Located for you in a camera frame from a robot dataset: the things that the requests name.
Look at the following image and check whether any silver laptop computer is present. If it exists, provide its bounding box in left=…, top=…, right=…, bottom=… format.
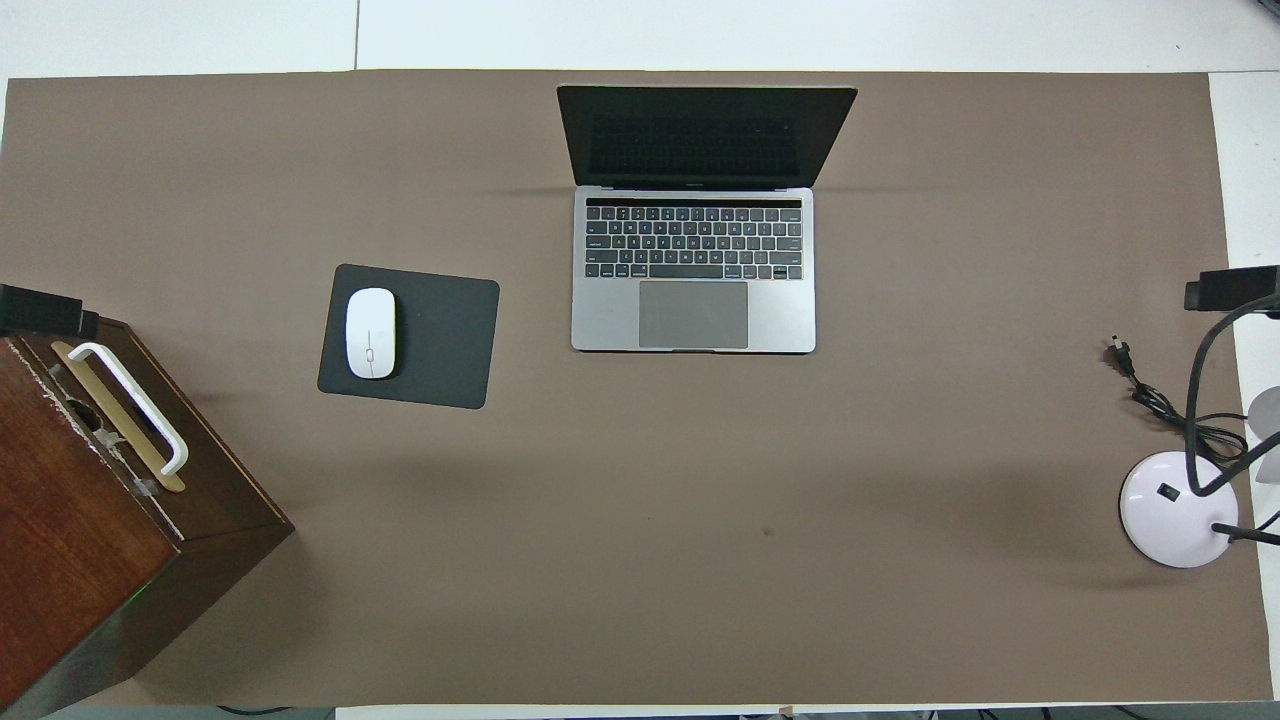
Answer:
left=556, top=84, right=859, bottom=354

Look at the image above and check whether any white desk lamp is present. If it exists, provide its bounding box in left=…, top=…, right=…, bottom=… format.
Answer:
left=1119, top=388, right=1280, bottom=569

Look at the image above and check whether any dark brown wooden box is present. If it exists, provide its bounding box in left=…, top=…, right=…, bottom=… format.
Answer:
left=0, top=310, right=296, bottom=719

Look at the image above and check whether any white computer mouse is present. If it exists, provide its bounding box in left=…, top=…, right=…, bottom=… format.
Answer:
left=345, top=287, right=398, bottom=380

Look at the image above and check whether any black mouse pad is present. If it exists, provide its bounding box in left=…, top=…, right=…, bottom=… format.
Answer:
left=317, top=263, right=501, bottom=410

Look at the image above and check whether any brown table mat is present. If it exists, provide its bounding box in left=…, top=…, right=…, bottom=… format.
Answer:
left=0, top=68, right=1273, bottom=709

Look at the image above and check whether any black lamp power cable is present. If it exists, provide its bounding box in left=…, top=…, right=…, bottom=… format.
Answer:
left=1110, top=336, right=1251, bottom=466

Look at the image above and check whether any white box handle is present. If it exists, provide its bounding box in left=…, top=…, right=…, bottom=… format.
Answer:
left=67, top=342, right=190, bottom=477

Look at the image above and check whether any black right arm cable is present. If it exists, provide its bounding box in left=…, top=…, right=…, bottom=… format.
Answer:
left=1184, top=295, right=1280, bottom=498

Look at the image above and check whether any brass handle plate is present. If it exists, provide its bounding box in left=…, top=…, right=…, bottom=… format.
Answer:
left=50, top=340, right=187, bottom=494

